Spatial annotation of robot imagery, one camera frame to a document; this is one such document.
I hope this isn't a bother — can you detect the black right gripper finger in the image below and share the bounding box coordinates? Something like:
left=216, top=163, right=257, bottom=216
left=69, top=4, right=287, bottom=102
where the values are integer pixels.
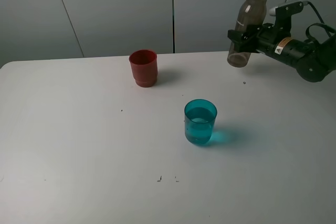
left=245, top=24, right=264, bottom=38
left=228, top=29, right=260, bottom=52

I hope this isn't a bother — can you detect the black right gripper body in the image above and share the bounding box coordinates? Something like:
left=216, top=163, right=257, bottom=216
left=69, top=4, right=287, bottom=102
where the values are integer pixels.
left=251, top=23, right=287, bottom=56

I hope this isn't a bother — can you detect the smoky transparent plastic bottle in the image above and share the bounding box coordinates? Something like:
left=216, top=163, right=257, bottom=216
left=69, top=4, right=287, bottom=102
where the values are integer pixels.
left=227, top=0, right=267, bottom=68

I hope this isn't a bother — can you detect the teal transparent plastic cup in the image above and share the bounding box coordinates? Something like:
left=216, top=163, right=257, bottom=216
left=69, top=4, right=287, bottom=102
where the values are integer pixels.
left=184, top=99, right=217, bottom=145

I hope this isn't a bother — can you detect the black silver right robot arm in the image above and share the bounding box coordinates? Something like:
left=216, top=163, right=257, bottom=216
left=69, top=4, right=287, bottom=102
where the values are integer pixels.
left=228, top=23, right=335, bottom=82

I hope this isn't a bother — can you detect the red plastic cup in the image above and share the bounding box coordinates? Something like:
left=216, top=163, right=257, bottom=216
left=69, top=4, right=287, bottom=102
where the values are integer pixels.
left=129, top=49, right=158, bottom=88

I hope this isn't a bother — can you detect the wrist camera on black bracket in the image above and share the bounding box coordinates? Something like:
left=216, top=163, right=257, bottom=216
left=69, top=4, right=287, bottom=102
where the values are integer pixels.
left=268, top=1, right=308, bottom=37

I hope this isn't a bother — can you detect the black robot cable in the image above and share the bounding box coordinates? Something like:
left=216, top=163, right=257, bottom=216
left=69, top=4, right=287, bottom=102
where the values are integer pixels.
left=301, top=1, right=336, bottom=44

